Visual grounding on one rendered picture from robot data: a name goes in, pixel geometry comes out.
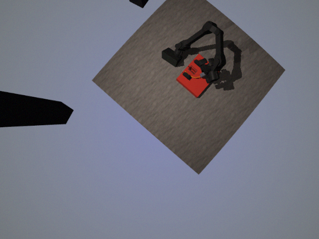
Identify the red rectangular block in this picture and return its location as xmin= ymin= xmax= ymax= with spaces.
xmin=177 ymin=54 xmax=209 ymax=97

